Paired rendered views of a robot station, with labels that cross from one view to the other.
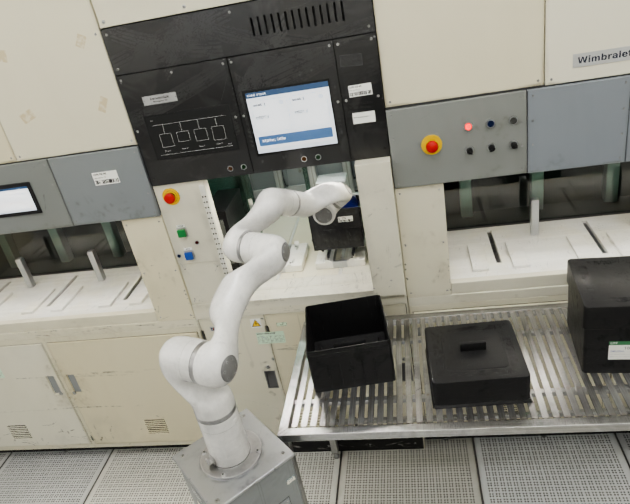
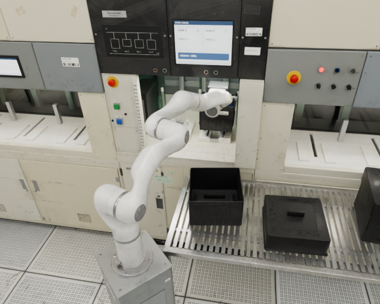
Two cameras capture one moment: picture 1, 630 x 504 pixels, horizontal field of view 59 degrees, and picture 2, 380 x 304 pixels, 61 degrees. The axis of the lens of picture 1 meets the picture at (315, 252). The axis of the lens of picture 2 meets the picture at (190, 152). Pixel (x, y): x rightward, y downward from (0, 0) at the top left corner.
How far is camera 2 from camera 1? 0.30 m
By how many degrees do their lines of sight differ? 8
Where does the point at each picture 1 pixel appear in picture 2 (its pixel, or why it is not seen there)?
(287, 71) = (206, 9)
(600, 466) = (348, 284)
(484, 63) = (343, 28)
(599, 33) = not seen: outside the picture
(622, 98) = not seen: outside the picture
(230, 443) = (133, 255)
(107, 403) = (55, 200)
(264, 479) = (151, 279)
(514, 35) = (369, 11)
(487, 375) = (303, 236)
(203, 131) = (141, 41)
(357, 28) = not seen: outside the picture
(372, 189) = (248, 100)
